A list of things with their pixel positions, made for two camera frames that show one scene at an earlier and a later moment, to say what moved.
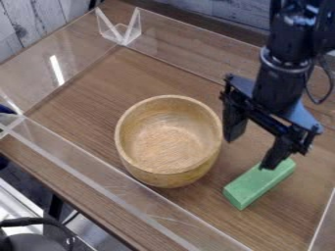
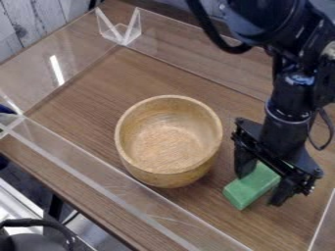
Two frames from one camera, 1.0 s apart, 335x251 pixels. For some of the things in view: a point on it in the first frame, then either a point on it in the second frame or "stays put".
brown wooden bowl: (167, 138) stays put
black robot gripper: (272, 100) to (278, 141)
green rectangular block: (254, 184) stays put
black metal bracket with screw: (72, 242) stays put
